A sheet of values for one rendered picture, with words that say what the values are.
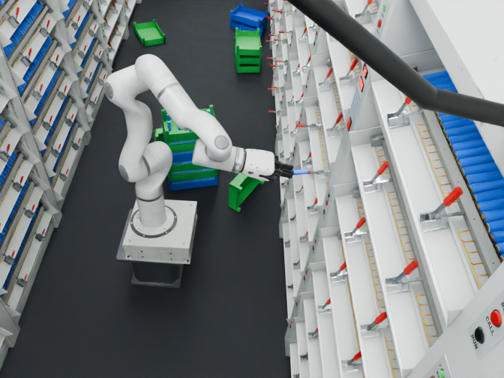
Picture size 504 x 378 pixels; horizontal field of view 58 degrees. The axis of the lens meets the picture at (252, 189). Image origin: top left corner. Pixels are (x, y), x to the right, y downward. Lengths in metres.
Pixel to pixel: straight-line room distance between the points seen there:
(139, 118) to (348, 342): 1.07
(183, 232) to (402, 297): 1.38
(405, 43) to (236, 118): 2.44
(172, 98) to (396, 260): 0.87
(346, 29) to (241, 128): 2.89
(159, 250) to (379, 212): 1.28
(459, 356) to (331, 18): 0.47
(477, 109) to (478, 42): 0.25
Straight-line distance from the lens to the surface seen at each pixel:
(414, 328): 0.93
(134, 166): 1.88
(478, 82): 0.69
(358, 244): 1.26
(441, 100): 0.53
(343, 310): 1.37
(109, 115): 3.48
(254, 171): 1.47
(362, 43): 0.47
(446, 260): 0.78
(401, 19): 1.06
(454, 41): 0.77
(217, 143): 1.39
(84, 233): 2.75
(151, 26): 4.53
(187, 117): 1.47
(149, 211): 2.10
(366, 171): 1.16
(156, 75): 1.55
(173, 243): 2.12
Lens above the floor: 2.11
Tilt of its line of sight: 47 degrees down
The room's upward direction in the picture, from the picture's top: 6 degrees clockwise
